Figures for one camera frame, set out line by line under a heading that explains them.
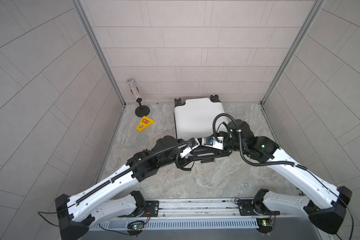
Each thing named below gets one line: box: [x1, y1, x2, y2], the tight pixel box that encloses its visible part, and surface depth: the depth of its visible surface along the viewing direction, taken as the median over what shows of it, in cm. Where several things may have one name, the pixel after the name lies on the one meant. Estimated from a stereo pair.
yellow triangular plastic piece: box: [136, 116, 155, 132], surface depth 105 cm
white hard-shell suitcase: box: [174, 94, 228, 143], surface depth 89 cm
